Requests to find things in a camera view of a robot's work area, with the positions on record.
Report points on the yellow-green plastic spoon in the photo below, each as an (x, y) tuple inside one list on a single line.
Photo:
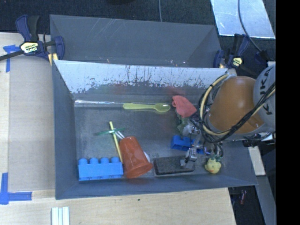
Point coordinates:
[(145, 107)]

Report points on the black flat sponge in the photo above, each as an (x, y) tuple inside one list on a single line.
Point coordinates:
[(168, 165)]

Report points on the small blue toy brick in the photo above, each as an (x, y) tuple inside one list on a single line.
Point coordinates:
[(180, 143)]

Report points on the yellow toy duck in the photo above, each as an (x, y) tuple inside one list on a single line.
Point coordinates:
[(212, 166)]

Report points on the grey metal bin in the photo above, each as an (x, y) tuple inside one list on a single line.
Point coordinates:
[(140, 43)]

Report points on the green and white crumpled packet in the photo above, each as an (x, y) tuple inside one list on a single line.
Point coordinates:
[(184, 125)]

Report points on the pale wood flat board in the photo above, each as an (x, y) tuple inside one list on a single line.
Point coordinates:
[(30, 125)]

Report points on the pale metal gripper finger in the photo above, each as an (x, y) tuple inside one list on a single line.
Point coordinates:
[(183, 162), (191, 156)]

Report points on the orange plastic cup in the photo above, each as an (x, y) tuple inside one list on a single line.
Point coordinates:
[(134, 157)]

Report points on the red cloth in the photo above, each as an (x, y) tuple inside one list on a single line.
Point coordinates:
[(184, 107)]

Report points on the black cylinder on white bracket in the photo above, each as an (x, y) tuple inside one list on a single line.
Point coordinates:
[(252, 142)]

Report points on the large blue toy brick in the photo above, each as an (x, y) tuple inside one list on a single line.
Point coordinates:
[(100, 170)]

